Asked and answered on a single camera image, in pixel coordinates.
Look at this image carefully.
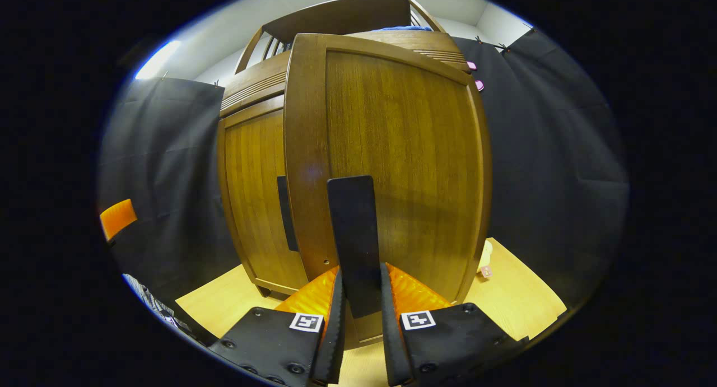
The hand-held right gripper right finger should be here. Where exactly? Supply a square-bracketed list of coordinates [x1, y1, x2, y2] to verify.
[380, 262, 530, 386]

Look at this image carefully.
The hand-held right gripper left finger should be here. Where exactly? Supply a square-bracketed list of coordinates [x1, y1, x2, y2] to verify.
[208, 265, 348, 386]

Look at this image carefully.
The wooden shoe cabinet door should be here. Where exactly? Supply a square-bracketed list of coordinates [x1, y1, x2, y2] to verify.
[283, 33, 493, 351]
[217, 95, 309, 296]

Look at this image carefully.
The wooden double-door shoe cabinet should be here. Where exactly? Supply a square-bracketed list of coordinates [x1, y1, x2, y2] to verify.
[216, 0, 477, 298]

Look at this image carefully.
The person's striped clothing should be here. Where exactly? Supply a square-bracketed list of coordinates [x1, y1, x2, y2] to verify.
[122, 273, 185, 334]

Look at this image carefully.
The small beige pink toy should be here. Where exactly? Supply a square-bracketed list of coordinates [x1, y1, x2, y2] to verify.
[477, 240, 495, 279]

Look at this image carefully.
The ceiling light panel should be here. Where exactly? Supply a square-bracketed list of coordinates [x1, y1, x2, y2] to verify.
[134, 40, 183, 81]

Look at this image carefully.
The wooden ribbed drawer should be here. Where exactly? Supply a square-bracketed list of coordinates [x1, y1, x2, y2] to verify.
[220, 30, 474, 119]

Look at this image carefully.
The black backdrop cloth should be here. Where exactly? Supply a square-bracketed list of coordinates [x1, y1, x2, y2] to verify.
[98, 29, 631, 332]

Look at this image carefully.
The black door handle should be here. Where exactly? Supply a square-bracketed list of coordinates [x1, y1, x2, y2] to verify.
[327, 175, 383, 319]
[277, 176, 299, 252]

